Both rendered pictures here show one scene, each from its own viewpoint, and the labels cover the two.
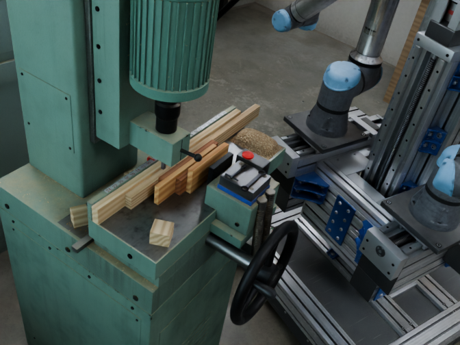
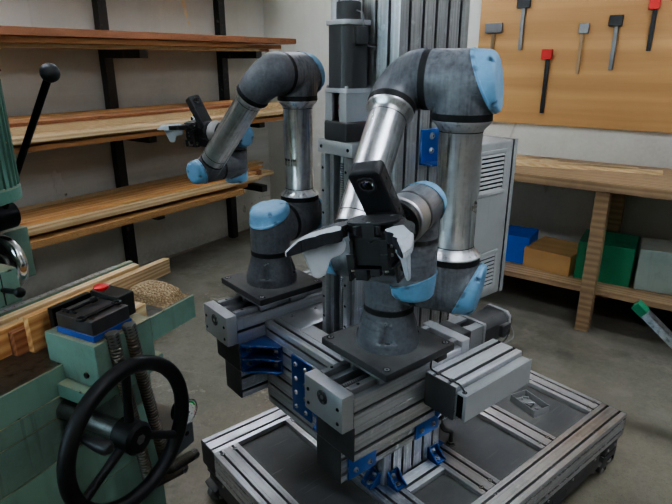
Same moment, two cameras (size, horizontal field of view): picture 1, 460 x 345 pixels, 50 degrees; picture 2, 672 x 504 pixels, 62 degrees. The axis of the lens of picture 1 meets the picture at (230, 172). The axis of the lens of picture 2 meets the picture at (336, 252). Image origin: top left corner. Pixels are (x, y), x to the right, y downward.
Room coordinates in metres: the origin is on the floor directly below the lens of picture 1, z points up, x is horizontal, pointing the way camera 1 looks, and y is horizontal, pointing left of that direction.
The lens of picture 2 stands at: (-0.02, -0.49, 1.44)
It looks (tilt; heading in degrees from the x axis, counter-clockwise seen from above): 19 degrees down; 359
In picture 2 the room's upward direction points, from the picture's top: straight up
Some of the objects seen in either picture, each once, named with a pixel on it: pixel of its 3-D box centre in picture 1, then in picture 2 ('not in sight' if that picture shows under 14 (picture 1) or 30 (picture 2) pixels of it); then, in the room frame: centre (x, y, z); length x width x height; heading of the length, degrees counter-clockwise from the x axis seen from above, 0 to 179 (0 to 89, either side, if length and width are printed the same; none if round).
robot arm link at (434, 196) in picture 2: not in sight; (417, 209); (0.85, -0.63, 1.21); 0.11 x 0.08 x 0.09; 155
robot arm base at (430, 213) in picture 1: (440, 201); (388, 320); (1.15, -0.62, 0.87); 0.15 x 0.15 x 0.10
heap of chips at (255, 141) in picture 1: (257, 139); (154, 289); (1.22, -0.06, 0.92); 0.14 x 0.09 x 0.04; 62
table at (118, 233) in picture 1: (212, 194); (75, 354); (0.99, 0.04, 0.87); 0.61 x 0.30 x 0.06; 152
